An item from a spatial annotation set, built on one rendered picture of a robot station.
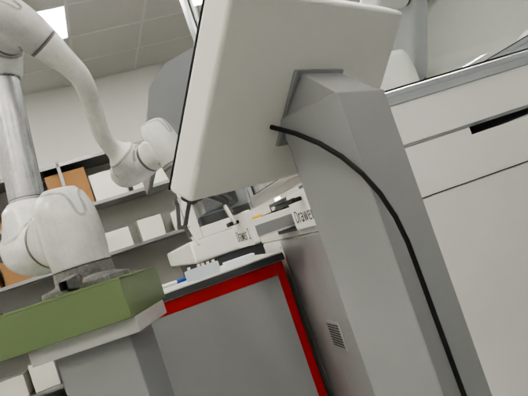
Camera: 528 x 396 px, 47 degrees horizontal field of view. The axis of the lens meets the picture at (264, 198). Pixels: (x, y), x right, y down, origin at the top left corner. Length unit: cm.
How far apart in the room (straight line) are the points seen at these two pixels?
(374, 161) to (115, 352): 89
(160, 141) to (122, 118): 440
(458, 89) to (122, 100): 498
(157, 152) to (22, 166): 40
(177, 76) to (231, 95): 207
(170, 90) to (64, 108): 354
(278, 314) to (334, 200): 125
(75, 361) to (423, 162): 101
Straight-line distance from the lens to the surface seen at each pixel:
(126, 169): 205
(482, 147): 175
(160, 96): 292
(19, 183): 186
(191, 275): 226
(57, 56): 189
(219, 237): 283
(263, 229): 192
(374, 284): 97
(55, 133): 633
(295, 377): 222
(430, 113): 169
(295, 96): 100
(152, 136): 197
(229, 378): 217
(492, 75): 182
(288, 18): 95
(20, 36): 188
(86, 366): 163
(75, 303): 154
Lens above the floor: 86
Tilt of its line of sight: 3 degrees up
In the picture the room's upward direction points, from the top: 19 degrees counter-clockwise
